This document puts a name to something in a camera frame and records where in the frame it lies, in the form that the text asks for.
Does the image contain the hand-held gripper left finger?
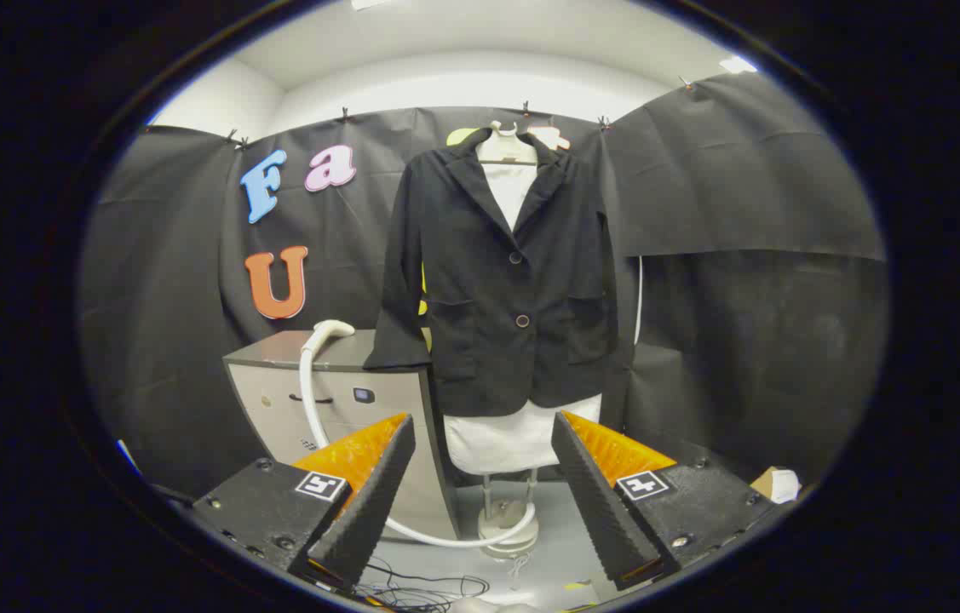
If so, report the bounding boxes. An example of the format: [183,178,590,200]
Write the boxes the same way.
[192,413,417,593]

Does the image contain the cream plastic hanger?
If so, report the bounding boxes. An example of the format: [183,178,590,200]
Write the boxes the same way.
[476,121,538,165]

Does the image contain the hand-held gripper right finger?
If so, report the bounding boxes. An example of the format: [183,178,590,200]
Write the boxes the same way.
[551,410,787,593]

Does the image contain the dress form stand base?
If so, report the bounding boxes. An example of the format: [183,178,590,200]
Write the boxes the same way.
[478,471,542,560]

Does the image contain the white garment steamer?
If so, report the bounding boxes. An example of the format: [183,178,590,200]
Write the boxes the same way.
[298,319,538,550]

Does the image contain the black floor cables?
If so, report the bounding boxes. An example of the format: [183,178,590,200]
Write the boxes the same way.
[356,558,493,612]

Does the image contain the white cloth dress form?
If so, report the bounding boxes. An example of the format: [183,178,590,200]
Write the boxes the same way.
[444,162,604,476]

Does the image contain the grey cabinet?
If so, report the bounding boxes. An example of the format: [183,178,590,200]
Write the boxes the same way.
[222,329,459,541]

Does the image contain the black jacket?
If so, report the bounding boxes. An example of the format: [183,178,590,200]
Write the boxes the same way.
[363,128,621,418]

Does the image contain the cardboard box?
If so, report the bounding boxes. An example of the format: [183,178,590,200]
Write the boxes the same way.
[750,467,802,505]

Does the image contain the black backdrop cloth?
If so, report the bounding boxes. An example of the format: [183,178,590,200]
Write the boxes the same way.
[79,72,889,512]

